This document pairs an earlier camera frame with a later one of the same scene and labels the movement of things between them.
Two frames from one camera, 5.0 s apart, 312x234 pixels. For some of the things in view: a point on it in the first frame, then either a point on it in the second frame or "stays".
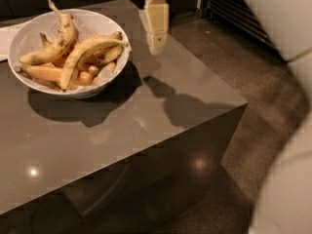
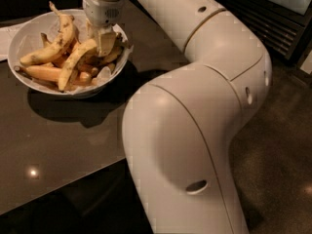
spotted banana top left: (63, 44) stays
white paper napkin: (6, 35) stays
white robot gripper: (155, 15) to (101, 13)
